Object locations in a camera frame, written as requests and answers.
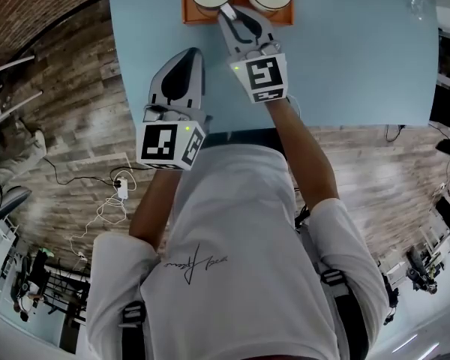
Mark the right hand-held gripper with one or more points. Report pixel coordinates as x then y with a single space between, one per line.
264 75

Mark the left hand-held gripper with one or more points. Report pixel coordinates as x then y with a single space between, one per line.
161 144

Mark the person's left forearm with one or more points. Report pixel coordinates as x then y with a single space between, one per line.
153 208

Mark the person's right forearm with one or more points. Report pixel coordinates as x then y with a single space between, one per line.
307 156

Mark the orange wooden tray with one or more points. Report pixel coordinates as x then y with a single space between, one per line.
187 13

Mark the white power strip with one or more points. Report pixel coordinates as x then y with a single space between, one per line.
122 189

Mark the white stool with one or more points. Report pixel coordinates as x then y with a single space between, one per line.
7 88

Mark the clear glass item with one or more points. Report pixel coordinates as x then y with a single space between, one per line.
417 8

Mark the person's white t-shirt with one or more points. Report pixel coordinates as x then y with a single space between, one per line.
240 257

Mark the black office chair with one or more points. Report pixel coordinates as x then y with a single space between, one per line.
13 201

